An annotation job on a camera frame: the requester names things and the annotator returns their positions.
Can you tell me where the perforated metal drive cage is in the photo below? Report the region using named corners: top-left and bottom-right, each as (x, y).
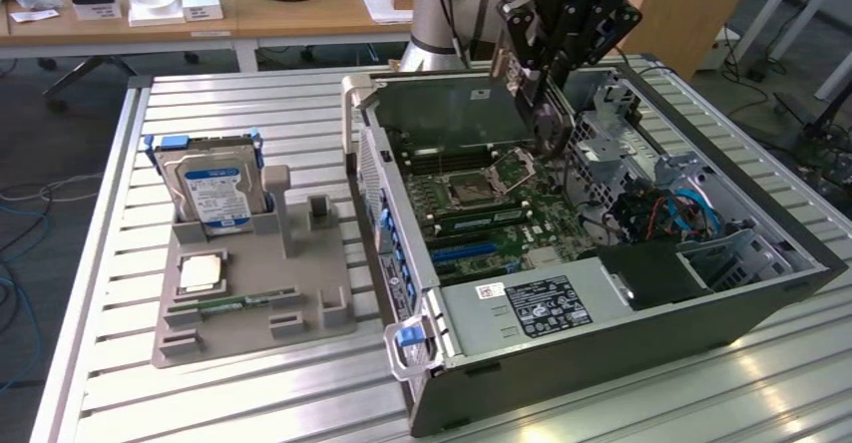
top-left (564, 71), bottom-right (667, 210)

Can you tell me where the white card with red print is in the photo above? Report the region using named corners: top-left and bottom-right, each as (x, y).
top-left (8, 8), bottom-right (61, 23)

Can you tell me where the blue wire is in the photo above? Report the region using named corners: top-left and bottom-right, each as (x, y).
top-left (669, 189), bottom-right (725, 240)

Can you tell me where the black open PC case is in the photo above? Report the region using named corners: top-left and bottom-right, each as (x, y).
top-left (341, 61), bottom-right (837, 439)

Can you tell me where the white table frame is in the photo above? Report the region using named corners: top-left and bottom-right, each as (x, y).
top-left (728, 0), bottom-right (852, 101)

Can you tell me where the white paper stack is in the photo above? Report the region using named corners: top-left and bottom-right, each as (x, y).
top-left (360, 0), bottom-right (419, 26)

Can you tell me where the CPU socket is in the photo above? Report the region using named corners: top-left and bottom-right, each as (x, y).
top-left (445, 171), bottom-right (501, 206)

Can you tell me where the green RAM stick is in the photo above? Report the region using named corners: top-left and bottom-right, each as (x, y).
top-left (168, 290), bottom-right (299, 313)
top-left (435, 207), bottom-right (525, 235)

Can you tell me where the grey power supply unit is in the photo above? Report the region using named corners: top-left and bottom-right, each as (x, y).
top-left (425, 257), bottom-right (633, 360)

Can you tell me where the silver CPU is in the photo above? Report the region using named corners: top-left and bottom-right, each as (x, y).
top-left (179, 256), bottom-right (225, 293)

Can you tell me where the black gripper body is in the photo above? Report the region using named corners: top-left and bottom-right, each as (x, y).
top-left (535, 0), bottom-right (637, 55)

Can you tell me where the silver chipset heatsink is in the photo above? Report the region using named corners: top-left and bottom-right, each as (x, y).
top-left (524, 248), bottom-right (561, 270)

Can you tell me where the black Nvidia graphics card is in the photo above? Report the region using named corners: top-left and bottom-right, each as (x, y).
top-left (488, 38), bottom-right (579, 161)

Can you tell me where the wooden desk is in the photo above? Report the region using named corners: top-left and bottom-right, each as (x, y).
top-left (0, 0), bottom-right (600, 60)

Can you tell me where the grey plastic parts rack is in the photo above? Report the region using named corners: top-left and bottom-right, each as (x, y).
top-left (151, 163), bottom-right (360, 369)

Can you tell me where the green motherboard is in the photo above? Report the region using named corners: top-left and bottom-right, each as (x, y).
top-left (397, 133), bottom-right (600, 288)

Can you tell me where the black connector wire bundle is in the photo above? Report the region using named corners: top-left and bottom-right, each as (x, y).
top-left (601, 192), bottom-right (671, 244)

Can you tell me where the flat white box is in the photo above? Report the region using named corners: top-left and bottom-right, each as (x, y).
top-left (127, 2), bottom-right (188, 28)

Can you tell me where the metal socket cover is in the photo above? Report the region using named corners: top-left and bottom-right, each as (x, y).
top-left (488, 146), bottom-right (539, 196)

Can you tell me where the white cube box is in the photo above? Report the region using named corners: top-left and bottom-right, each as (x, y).
top-left (180, 0), bottom-right (225, 23)

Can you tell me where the blue floor cable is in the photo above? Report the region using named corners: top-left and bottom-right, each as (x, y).
top-left (0, 203), bottom-right (52, 394)

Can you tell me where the hard disk with blue caddy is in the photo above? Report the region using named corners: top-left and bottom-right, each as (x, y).
top-left (141, 132), bottom-right (269, 238)

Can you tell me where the white box with black top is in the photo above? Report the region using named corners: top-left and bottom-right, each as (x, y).
top-left (68, 0), bottom-right (124, 21)

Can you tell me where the grey metal disk bay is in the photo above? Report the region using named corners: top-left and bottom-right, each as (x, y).
top-left (675, 227), bottom-right (797, 294)

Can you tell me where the wooden cabinet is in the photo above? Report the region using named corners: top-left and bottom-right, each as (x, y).
top-left (615, 0), bottom-right (764, 80)

